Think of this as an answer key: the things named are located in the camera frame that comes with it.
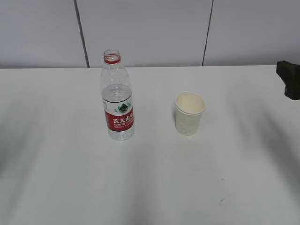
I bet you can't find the Nongfu Spring water bottle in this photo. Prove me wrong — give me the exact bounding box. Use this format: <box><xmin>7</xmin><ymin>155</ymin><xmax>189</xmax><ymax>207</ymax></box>
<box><xmin>100</xmin><ymin>49</ymin><xmax>135</xmax><ymax>141</ymax></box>

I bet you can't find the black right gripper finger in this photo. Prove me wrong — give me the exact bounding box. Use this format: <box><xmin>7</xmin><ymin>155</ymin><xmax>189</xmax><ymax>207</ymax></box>
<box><xmin>276</xmin><ymin>60</ymin><xmax>300</xmax><ymax>100</ymax></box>

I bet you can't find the white paper cup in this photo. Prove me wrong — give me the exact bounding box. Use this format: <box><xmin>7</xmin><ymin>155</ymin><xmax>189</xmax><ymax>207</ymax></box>
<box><xmin>175</xmin><ymin>91</ymin><xmax>206</xmax><ymax>136</ymax></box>

